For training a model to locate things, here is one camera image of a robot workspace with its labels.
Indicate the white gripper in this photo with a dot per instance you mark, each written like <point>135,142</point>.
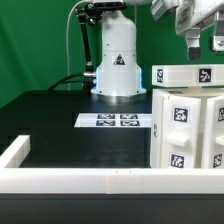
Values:
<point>194,14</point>

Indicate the white cabinet top block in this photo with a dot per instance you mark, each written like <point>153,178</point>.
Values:
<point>188,75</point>

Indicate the white cabinet body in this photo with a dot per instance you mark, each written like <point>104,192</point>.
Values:
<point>159,96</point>

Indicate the white cabinet door panel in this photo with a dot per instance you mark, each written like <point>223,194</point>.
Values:
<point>180,132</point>

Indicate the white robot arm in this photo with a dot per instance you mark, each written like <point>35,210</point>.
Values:
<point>118,77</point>

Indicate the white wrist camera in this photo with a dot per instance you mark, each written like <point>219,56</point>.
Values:
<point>161,8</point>

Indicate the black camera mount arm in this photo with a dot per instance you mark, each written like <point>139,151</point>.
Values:
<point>87,17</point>

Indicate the white marker base plate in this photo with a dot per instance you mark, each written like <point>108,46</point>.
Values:
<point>113,120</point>

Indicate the white U-shaped fence wall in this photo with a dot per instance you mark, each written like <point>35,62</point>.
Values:
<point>16,179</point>

